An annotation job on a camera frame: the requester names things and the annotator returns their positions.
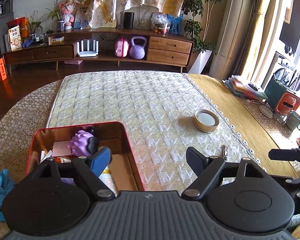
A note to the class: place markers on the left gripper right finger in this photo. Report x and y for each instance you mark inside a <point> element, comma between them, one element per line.
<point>196,161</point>

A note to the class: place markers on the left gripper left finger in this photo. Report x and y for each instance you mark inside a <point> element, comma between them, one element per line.
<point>99,161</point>

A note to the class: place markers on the purple toy figure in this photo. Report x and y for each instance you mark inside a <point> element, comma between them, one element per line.
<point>83,143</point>

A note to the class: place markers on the pink notepad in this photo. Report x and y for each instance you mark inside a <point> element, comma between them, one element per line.
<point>60,149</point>

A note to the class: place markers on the white yellow cream jar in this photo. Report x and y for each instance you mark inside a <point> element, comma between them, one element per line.
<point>107,178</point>

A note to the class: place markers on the metal nail clipper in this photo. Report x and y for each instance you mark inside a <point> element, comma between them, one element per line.
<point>225,152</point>

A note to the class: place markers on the red metal tin box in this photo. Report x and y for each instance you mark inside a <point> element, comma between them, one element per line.
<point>104,144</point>

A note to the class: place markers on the round gold tin lid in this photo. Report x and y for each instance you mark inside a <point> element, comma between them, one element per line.
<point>205,121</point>

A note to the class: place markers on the green mug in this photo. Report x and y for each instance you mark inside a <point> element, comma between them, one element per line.
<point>293,120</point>

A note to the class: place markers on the yellow woven table runner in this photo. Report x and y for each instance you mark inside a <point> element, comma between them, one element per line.
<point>252,132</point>

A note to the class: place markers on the stack of books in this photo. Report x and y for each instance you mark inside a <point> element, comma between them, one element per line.
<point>244,88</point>

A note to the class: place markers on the teal orange toaster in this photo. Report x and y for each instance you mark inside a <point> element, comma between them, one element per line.
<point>280,98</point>

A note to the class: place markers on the white wifi router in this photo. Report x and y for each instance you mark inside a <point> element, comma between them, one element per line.
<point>87,48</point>

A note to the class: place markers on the purple kettlebell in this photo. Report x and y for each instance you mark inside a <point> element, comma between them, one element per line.
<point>137,51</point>

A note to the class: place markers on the pink toy bag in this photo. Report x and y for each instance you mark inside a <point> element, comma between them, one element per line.
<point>121,47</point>

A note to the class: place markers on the wooden TV cabinet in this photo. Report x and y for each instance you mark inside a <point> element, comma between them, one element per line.
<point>167,49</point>

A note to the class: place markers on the black cylindrical speaker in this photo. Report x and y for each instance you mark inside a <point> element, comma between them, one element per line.
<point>128,20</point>

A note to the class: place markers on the cereal box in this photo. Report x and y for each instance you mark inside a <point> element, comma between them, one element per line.
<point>14,38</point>

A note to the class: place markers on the pink doll figure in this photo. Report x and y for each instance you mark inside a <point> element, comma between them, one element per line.
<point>67,9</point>

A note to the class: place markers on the potted green tree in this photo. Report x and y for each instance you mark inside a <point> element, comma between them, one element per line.
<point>196,26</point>

